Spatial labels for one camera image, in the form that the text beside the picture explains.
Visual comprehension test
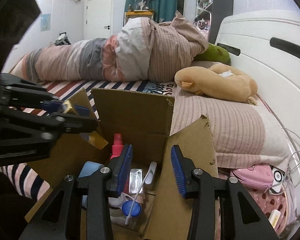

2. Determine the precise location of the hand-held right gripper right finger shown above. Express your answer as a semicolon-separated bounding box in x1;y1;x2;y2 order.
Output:
170;144;277;240

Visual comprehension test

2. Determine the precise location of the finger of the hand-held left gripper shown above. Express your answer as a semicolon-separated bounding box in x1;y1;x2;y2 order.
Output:
0;106;102;167
0;73;91;117

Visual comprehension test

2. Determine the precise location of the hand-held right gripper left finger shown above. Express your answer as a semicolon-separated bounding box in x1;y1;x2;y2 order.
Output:
20;144;133;240

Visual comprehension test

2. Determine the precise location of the clear spray bottle pink cap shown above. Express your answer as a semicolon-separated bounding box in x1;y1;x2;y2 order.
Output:
125;168;143;195

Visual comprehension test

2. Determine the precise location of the white adapter with cable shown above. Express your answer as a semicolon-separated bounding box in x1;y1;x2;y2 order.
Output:
125;161;158;225

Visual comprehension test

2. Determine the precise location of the tan nail file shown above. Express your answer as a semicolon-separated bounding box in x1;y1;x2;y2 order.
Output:
62;100;109;151

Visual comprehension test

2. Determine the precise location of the light blue square box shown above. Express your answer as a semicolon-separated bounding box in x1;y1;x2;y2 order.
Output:
78;161;104;209

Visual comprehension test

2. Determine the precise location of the tape roll with white dispenser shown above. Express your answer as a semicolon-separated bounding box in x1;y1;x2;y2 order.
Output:
109;192;130;217

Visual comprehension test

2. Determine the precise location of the blue white contact lens case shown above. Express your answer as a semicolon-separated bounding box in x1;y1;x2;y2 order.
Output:
122;200;141;217

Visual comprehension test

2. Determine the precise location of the brown cardboard box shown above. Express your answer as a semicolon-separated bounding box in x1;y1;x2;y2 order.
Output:
24;87;219;240

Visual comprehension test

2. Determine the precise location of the dark suitcase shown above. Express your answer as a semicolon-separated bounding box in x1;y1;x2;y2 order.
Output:
55;32;71;46

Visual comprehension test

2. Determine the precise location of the striped beige pillow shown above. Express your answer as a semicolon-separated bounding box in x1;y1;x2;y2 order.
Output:
170;60;290;169

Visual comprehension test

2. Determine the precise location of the pink pouch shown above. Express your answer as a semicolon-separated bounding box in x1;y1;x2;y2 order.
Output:
230;164;275;189

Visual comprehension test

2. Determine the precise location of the white door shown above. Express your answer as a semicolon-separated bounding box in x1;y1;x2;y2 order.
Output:
84;0;114;42

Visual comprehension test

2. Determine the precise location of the pink polka dot cloth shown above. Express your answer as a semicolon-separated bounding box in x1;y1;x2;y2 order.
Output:
240;185;294;233

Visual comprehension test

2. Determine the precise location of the pink grey striped duvet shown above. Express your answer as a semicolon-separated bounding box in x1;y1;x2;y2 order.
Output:
9;10;209;83

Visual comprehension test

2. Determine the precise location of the white round device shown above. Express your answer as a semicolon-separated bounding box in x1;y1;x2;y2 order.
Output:
269;167;287;194

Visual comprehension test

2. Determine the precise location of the brown plush toy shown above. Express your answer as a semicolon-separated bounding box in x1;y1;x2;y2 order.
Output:
174;64;258;105

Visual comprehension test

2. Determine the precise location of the white soap bar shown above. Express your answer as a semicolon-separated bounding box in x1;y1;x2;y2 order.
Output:
268;209;282;227

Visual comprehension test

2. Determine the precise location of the green plush toy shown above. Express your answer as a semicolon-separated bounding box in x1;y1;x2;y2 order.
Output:
194;42;231;64

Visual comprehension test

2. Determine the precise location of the yellow table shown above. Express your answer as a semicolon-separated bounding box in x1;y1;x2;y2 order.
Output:
124;9;156;28

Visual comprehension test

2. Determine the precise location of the glass display case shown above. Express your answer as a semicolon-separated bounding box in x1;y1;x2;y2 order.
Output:
133;0;152;12

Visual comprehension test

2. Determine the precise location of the white headboard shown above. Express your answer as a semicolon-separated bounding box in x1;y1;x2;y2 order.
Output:
214;11;300;220

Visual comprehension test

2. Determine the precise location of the wall poster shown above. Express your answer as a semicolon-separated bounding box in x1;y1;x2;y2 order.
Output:
41;14;52;32

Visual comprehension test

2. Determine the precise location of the white cable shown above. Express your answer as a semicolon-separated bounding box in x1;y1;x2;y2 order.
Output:
281;127;300;180

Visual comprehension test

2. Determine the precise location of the dark grey post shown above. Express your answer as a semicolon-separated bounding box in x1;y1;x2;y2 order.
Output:
207;0;233;43

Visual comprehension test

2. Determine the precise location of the cluttered wall shelf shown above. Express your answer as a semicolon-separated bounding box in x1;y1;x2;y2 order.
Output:
194;0;214;28

